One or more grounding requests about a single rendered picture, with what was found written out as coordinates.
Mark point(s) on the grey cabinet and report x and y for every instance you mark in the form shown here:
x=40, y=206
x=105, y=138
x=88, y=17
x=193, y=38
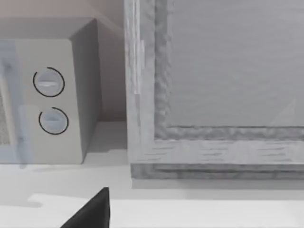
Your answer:
x=213, y=95

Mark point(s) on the pale round microwave knob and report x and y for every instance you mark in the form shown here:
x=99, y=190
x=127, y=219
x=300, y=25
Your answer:
x=48, y=82
x=53, y=120

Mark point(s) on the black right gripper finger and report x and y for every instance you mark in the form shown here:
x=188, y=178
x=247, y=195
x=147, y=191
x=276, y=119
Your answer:
x=96, y=212

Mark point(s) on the pale microwave oven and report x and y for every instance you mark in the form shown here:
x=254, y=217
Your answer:
x=54, y=54

